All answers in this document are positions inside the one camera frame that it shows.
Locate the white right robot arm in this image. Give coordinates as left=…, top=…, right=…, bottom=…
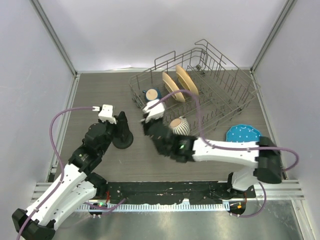
left=141, top=119, right=282, bottom=198

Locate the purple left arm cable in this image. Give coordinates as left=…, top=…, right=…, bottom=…
left=14, top=106, right=101, bottom=240

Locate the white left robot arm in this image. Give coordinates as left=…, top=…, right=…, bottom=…
left=12, top=121, right=117, bottom=240

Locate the cream plate front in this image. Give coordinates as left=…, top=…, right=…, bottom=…
left=162, top=72, right=186, bottom=103

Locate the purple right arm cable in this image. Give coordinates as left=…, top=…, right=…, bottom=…
left=147, top=89, right=300, bottom=218

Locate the cream plate rear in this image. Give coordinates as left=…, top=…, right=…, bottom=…
left=175, top=65, right=199, bottom=96

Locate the cream plate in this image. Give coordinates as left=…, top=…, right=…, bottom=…
left=175, top=65, right=199, bottom=96
left=162, top=72, right=186, bottom=103

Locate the blue mug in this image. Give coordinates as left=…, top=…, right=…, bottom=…
left=142, top=88, right=162, bottom=102

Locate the white cable duct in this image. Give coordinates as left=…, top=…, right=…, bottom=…
left=77, top=202, right=230, bottom=212

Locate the grey wire dish rack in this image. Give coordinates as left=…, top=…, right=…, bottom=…
left=128, top=39, right=260, bottom=136

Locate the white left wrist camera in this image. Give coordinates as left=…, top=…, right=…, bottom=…
left=93, top=104, right=117, bottom=124

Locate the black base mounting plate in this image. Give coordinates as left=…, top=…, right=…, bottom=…
left=106, top=181, right=256, bottom=205

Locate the blue polka dot plate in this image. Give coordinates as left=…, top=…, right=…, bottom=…
left=225, top=124, right=262, bottom=143

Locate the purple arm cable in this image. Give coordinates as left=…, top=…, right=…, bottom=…
left=14, top=106, right=101, bottom=240
left=147, top=89, right=300, bottom=218

